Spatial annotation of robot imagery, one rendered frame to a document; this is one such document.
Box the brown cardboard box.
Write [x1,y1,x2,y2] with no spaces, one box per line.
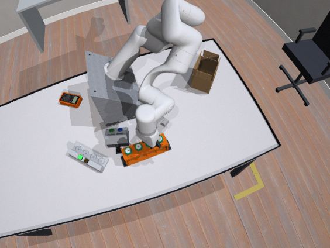
[191,50,221,94]

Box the orange handheld multimeter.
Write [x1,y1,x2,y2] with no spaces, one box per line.
[59,92,83,108]

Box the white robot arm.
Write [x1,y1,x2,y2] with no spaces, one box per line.
[104,0,205,136]

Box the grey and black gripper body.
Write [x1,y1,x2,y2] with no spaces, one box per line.
[136,125,160,147]

